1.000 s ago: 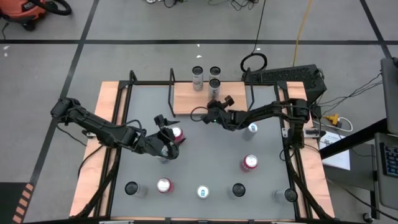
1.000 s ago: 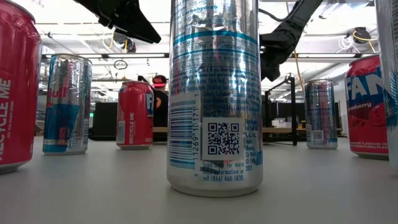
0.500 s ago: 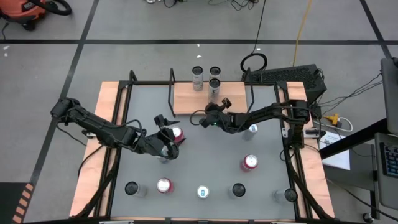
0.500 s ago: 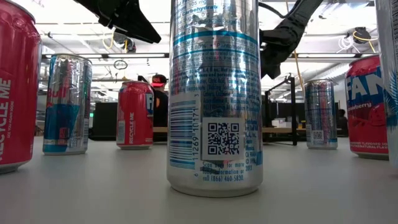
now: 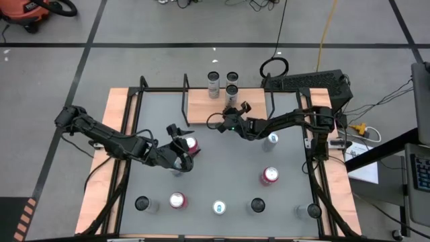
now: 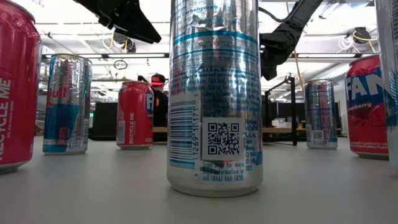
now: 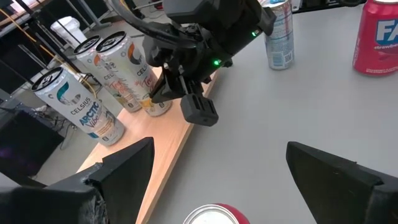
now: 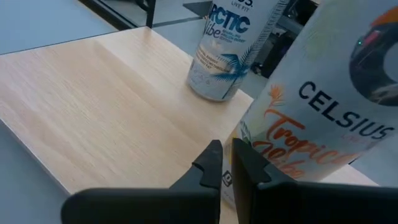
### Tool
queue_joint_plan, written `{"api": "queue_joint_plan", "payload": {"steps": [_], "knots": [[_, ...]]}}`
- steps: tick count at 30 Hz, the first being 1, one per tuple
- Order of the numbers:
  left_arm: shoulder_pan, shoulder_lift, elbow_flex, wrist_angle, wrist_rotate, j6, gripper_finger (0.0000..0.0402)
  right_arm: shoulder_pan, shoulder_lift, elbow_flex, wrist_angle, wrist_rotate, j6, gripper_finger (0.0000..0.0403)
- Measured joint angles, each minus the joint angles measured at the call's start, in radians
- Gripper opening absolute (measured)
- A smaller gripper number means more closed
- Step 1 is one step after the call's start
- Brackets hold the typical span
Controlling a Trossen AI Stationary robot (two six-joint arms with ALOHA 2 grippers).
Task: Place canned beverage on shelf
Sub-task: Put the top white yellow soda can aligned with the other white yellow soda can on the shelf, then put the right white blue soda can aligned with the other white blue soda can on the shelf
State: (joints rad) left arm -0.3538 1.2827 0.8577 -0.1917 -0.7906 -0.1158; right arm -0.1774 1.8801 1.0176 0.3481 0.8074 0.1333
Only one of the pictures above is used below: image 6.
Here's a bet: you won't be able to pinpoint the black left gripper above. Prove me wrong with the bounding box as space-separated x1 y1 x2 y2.
98 0 162 44

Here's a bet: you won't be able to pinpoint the white can black top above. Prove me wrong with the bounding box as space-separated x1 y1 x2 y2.
374 0 398 170

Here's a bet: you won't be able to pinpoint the silver slim beverage can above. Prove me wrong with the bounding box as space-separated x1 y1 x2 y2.
303 78 338 151

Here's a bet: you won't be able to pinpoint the long ceiling light strip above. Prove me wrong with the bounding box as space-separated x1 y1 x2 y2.
42 52 379 60

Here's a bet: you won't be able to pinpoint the red black cap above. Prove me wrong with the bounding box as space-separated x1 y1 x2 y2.
150 73 167 87

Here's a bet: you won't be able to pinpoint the black partition panel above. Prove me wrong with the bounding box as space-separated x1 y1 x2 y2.
92 101 119 138
267 101 342 138

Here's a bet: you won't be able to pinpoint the silver blue energy drink can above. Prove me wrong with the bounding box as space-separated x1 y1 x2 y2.
42 53 93 156
166 0 265 198

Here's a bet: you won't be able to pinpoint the white boxes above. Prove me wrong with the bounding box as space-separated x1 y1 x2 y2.
271 117 294 129

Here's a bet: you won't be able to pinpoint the person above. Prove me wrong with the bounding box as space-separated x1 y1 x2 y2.
150 73 169 143

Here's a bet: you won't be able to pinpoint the red soda can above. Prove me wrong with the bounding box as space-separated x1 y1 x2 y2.
116 80 155 151
344 54 389 161
0 0 43 175

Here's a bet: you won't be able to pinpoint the black ceiling cable reel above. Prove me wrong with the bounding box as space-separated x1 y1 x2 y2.
102 29 137 54
337 26 379 54

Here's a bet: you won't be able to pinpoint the yellow cable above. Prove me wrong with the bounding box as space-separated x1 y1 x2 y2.
293 51 305 91

